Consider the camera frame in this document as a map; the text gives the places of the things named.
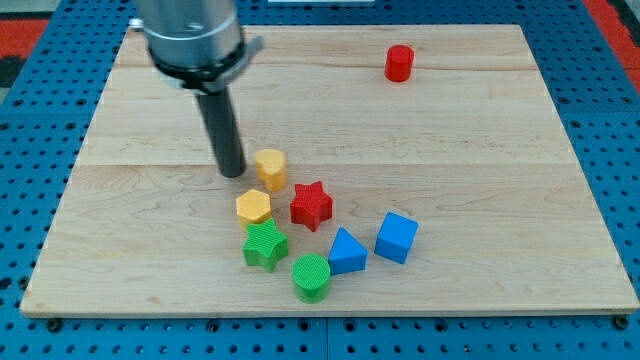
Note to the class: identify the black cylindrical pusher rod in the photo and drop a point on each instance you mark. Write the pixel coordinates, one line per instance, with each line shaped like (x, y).
(220, 122)

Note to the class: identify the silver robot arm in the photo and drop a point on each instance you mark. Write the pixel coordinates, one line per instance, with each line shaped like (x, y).
(199, 45)

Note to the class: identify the red star block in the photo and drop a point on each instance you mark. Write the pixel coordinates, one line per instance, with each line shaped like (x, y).
(311, 205)

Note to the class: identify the green star block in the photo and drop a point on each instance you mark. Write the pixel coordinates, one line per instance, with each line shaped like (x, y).
(265, 245)

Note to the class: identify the yellow heart block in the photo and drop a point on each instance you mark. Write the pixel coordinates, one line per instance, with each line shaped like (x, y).
(271, 168)

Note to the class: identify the yellow hexagon block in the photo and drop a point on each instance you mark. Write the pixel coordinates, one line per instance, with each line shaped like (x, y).
(253, 207)

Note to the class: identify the wooden board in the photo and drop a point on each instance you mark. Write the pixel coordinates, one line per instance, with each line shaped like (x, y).
(470, 147)

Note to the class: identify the red cylinder block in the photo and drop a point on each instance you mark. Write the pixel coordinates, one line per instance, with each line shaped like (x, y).
(399, 63)

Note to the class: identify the green cylinder block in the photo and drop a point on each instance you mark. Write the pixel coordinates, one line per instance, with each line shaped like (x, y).
(311, 277)

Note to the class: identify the blue triangle block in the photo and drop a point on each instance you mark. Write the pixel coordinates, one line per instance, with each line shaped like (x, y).
(347, 254)

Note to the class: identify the blue cube block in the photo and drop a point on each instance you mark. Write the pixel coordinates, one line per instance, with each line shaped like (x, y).
(395, 237)

